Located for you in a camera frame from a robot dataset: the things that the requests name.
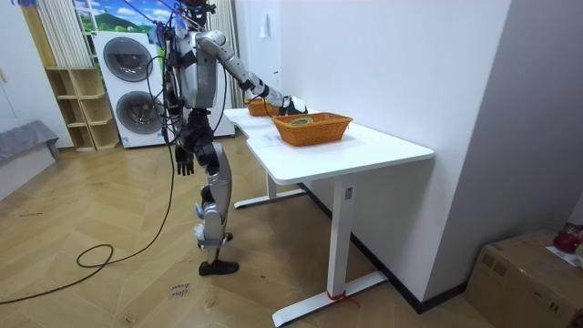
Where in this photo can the white label sheet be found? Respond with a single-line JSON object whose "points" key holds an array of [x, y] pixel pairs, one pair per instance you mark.
{"points": [[565, 256]]}

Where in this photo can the small orange wicker basket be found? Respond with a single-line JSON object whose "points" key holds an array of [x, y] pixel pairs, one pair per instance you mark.
{"points": [[258, 107]]}

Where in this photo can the light wooden shelf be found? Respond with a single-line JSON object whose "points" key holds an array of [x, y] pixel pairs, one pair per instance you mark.
{"points": [[84, 109]]}

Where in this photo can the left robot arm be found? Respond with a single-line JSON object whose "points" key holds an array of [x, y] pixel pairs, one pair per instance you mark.
{"points": [[172, 86]]}

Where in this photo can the landscape wall poster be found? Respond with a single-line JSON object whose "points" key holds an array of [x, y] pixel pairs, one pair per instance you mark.
{"points": [[123, 16]]}

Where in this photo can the robot legs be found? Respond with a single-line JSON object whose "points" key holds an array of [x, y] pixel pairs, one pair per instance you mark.
{"points": [[219, 182]]}

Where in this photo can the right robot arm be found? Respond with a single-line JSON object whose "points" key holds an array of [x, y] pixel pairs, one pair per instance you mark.
{"points": [[232, 61]]}

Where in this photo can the robot body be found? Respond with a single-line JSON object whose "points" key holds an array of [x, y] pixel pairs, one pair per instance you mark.
{"points": [[200, 73]]}

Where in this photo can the white desk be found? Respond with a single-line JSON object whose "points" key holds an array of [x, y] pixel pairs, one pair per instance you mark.
{"points": [[332, 159]]}

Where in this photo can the white striped curtain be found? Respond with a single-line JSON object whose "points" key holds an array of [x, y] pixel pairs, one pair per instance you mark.
{"points": [[64, 34]]}

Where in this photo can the red apple soft toy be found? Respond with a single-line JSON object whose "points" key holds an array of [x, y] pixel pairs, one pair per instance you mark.
{"points": [[567, 240]]}

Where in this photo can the large orange wicker basket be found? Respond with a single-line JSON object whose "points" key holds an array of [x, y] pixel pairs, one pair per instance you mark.
{"points": [[312, 129]]}

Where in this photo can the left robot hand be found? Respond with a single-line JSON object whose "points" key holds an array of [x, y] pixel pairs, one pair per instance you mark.
{"points": [[184, 161]]}

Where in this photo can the green tape roll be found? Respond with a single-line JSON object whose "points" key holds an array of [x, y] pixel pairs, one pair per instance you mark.
{"points": [[301, 121]]}

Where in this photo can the brown cardboard box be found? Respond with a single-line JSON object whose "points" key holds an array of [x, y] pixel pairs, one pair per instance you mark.
{"points": [[524, 282]]}

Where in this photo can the white washing machine tower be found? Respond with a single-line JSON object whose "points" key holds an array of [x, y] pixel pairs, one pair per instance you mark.
{"points": [[129, 91]]}

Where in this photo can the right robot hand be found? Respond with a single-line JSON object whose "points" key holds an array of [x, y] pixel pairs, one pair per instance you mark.
{"points": [[292, 107]]}

